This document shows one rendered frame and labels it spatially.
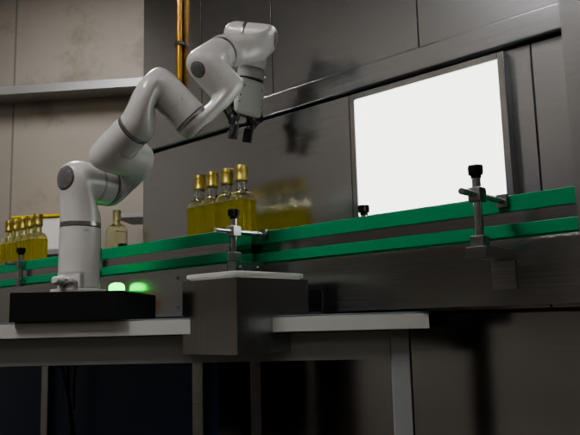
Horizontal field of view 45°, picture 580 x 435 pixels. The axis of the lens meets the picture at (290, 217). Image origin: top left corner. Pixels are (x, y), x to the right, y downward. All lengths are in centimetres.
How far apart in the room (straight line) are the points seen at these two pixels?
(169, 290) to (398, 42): 87
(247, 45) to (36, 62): 397
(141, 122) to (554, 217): 88
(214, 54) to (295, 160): 44
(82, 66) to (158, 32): 291
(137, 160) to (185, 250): 30
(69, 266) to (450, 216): 85
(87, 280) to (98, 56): 391
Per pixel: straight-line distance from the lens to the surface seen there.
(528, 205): 139
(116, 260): 210
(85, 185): 168
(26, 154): 547
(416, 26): 184
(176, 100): 161
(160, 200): 243
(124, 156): 164
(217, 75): 164
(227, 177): 194
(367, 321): 147
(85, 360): 164
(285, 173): 197
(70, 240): 167
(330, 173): 186
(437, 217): 147
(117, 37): 547
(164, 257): 192
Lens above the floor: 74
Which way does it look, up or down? 8 degrees up
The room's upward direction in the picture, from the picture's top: 2 degrees counter-clockwise
